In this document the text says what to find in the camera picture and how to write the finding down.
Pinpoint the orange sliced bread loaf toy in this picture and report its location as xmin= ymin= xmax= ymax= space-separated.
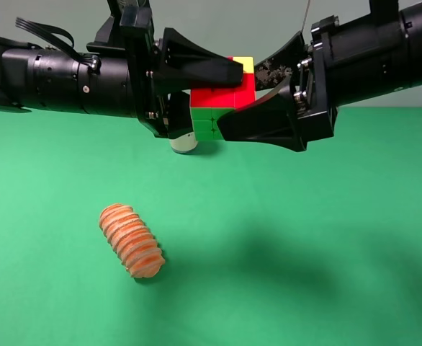
xmin=99 ymin=203 xmax=166 ymax=279

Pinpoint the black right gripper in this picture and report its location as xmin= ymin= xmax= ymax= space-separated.
xmin=217 ymin=14 xmax=412 ymax=152

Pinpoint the multicolour puzzle cube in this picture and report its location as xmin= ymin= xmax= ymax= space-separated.
xmin=189 ymin=56 xmax=256 ymax=141

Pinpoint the black flat ribbon cable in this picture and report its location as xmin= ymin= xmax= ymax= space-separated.
xmin=14 ymin=17 xmax=100 ymax=68

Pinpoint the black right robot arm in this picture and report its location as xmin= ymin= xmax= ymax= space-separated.
xmin=216 ymin=1 xmax=422 ymax=152

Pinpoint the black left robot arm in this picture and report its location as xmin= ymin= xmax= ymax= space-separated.
xmin=0 ymin=1 xmax=243 ymax=139

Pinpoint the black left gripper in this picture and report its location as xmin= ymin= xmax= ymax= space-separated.
xmin=86 ymin=0 xmax=243 ymax=139

